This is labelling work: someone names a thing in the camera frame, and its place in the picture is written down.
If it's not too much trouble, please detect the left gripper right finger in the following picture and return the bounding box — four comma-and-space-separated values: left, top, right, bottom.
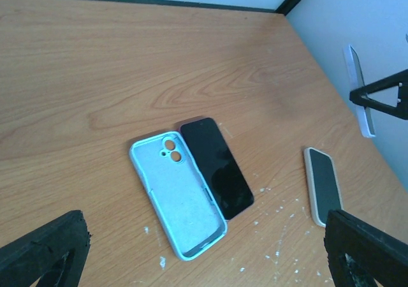
324, 210, 407, 286

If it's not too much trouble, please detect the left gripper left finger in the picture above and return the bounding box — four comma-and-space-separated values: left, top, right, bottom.
1, 210, 91, 286

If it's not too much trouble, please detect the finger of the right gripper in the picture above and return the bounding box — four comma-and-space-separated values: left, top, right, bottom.
349, 70, 407, 120

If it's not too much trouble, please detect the light blue phone case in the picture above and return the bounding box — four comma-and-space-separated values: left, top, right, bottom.
129, 131, 228, 261

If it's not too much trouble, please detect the purple phone black screen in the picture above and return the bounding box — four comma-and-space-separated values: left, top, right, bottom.
180, 117, 254, 221

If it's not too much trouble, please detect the phone in white case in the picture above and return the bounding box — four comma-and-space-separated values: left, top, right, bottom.
303, 147, 344, 228

